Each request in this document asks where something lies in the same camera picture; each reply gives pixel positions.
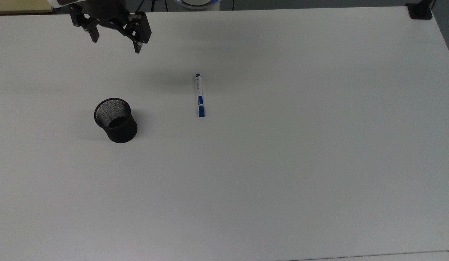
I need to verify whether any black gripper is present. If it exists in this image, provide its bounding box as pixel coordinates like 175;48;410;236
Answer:
69;0;152;54

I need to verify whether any blue and white marker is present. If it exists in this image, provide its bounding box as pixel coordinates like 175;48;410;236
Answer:
195;73;206;118

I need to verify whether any beige cabinet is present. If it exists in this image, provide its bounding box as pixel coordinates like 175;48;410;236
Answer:
0;0;54;15

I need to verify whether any black mesh pen cup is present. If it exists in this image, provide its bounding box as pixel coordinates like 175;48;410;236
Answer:
94;97;138;144

